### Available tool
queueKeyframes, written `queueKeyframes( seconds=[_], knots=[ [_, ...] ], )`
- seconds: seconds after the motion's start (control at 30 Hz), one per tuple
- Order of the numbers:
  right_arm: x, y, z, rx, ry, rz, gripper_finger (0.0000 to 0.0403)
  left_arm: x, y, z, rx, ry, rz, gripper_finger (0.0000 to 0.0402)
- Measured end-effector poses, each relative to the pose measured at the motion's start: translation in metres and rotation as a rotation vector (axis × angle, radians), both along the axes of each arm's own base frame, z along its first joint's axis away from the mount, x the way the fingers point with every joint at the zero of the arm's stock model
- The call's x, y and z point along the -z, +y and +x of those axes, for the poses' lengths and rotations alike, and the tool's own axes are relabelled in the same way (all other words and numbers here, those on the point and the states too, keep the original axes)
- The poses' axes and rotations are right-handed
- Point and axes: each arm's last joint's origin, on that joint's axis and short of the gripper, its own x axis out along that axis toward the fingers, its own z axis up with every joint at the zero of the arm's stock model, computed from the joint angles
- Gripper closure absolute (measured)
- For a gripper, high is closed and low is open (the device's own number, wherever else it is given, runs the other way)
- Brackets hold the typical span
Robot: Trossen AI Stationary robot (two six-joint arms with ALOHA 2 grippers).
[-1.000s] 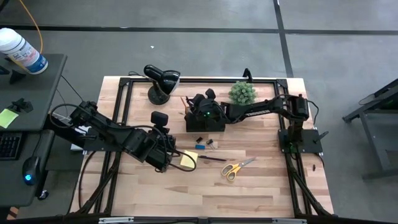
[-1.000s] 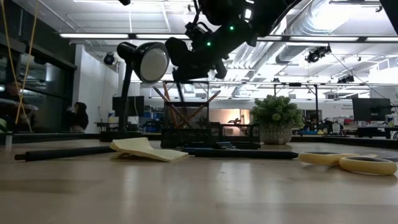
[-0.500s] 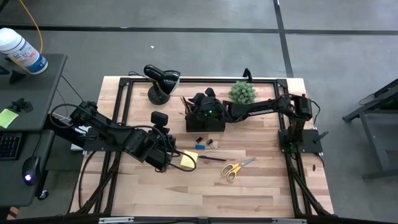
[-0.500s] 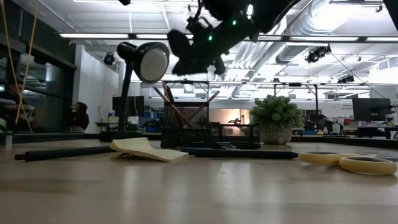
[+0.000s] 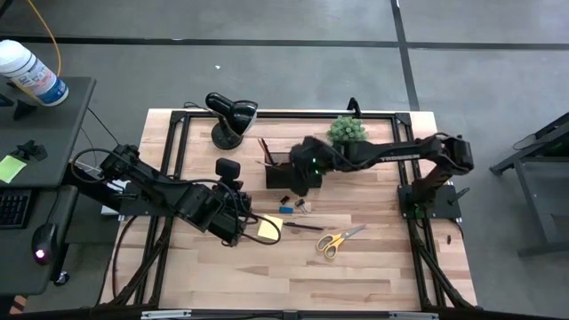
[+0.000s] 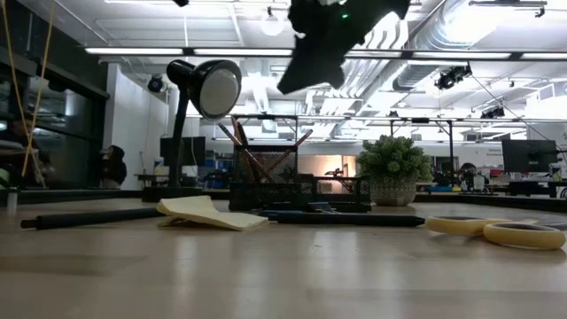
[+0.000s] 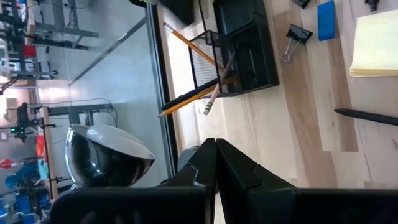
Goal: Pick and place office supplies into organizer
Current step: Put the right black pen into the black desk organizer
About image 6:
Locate black ceiling spotlight cluster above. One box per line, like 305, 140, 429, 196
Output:
433, 64, 474, 91
479, 105, 507, 121

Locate black mesh desk organizer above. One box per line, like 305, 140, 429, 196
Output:
228, 143, 374, 214

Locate round black ceiling fixture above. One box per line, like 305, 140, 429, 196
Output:
146, 74, 167, 94

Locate black aluminium table frame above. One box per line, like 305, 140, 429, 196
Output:
0, 187, 567, 214

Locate long ceiling light strip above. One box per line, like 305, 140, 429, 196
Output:
345, 50, 406, 59
411, 51, 513, 60
192, 47, 294, 58
83, 46, 185, 57
519, 51, 567, 61

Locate light wood pencil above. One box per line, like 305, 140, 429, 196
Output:
216, 121, 278, 184

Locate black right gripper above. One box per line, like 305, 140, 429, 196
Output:
276, 0, 411, 96

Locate white globe ceiling lamp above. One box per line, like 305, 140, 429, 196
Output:
259, 12, 286, 38

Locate dark grey matte pen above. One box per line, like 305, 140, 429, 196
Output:
19, 206, 167, 231

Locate blue eraser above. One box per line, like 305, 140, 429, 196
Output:
260, 207, 309, 218

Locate yellow hanging cable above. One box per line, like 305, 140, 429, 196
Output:
0, 0, 58, 188

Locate black desk lamp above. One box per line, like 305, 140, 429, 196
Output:
142, 58, 244, 204

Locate person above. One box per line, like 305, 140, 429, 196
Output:
0, 116, 48, 190
457, 161, 489, 193
98, 144, 129, 191

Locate small grey cylinder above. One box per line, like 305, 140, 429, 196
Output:
5, 185, 19, 213

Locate yellow sticky note pad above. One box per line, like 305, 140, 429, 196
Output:
156, 194, 271, 233

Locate large black binder clip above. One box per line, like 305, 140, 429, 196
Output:
307, 201, 339, 215

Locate orange pencil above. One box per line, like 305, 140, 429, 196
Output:
229, 115, 259, 183
264, 128, 315, 175

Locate yellow handled scissors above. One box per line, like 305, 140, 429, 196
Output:
423, 214, 567, 252

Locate black computer monitor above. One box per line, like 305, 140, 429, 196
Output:
159, 136, 207, 168
501, 138, 561, 175

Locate black pen with clip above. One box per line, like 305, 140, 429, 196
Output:
267, 212, 427, 229

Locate green plant in patterned pot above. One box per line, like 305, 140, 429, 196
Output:
354, 134, 435, 208

